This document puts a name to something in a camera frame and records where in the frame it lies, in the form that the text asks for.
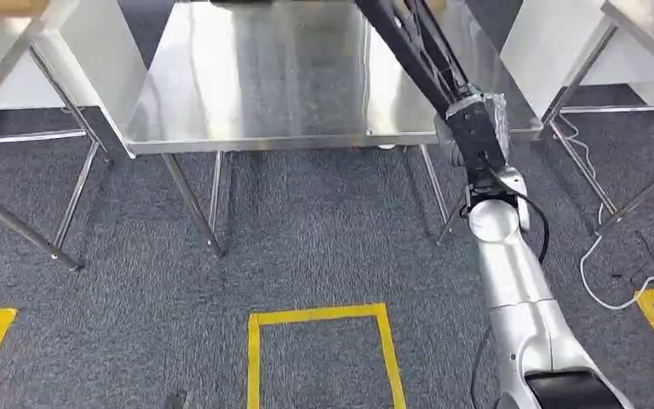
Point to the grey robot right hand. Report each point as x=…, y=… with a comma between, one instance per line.
x=449, y=144

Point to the tan wooden box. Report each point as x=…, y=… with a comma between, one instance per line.
x=8, y=5

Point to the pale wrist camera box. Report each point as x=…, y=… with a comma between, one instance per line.
x=521, y=197

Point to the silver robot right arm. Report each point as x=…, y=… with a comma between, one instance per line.
x=521, y=305

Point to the long black frame part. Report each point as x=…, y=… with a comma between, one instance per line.
x=411, y=45

